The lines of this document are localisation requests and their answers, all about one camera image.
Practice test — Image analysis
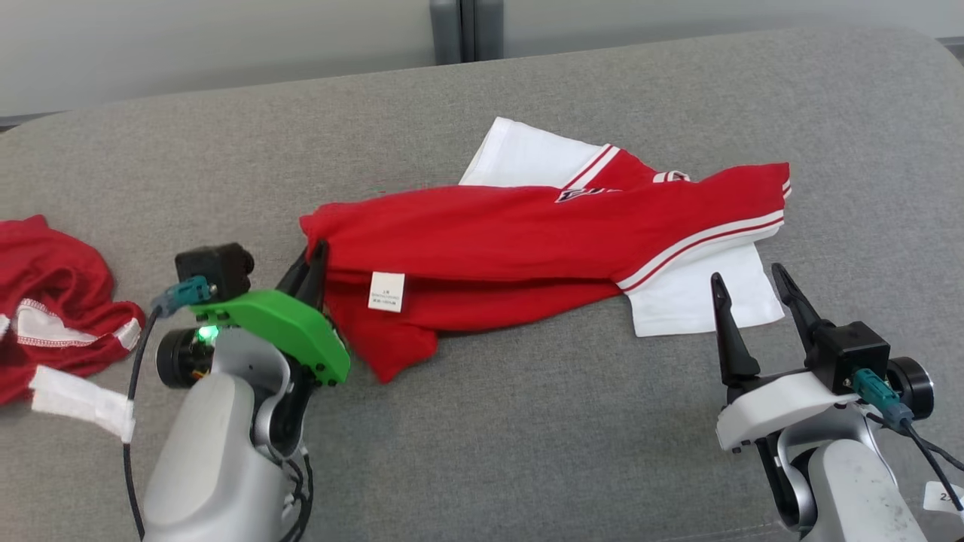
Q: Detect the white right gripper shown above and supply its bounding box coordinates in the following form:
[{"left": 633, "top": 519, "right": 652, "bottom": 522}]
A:
[{"left": 710, "top": 263, "right": 861, "bottom": 453}]

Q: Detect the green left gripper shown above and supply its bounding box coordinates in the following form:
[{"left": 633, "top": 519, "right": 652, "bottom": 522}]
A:
[{"left": 188, "top": 239, "right": 352, "bottom": 386}]

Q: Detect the red white striped-trim jersey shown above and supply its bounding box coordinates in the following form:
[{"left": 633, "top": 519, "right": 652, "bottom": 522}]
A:
[{"left": 299, "top": 117, "right": 792, "bottom": 385}]

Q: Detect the red white numbered jersey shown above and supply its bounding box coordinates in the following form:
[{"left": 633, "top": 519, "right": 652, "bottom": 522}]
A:
[{"left": 0, "top": 215, "right": 145, "bottom": 407}]

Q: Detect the teal left camera connector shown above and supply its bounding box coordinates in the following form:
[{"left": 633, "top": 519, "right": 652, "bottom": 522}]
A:
[{"left": 151, "top": 276, "right": 213, "bottom": 317}]

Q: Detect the teal camera connector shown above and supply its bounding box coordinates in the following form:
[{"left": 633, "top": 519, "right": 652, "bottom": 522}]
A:
[
  {"left": 851, "top": 369, "right": 914, "bottom": 431},
  {"left": 151, "top": 276, "right": 213, "bottom": 317}
]

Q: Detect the teal right camera connector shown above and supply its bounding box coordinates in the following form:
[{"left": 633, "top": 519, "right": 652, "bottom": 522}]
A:
[{"left": 851, "top": 369, "right": 914, "bottom": 431}]

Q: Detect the thin black cable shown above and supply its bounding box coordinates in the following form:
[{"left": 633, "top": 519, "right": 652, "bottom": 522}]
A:
[
  {"left": 866, "top": 410, "right": 964, "bottom": 520},
  {"left": 123, "top": 309, "right": 163, "bottom": 542},
  {"left": 260, "top": 444, "right": 314, "bottom": 542}
]

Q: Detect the white cable label tag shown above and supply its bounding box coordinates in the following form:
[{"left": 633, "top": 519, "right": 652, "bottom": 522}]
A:
[
  {"left": 29, "top": 365, "right": 136, "bottom": 443},
  {"left": 923, "top": 482, "right": 964, "bottom": 516}
]

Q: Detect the grey metal wall pillar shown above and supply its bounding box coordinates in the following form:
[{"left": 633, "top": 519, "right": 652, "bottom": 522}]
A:
[{"left": 429, "top": 0, "right": 504, "bottom": 65}]

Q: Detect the dark grey wall baseboard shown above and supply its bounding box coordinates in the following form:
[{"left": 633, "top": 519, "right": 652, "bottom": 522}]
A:
[{"left": 0, "top": 111, "right": 65, "bottom": 130}]

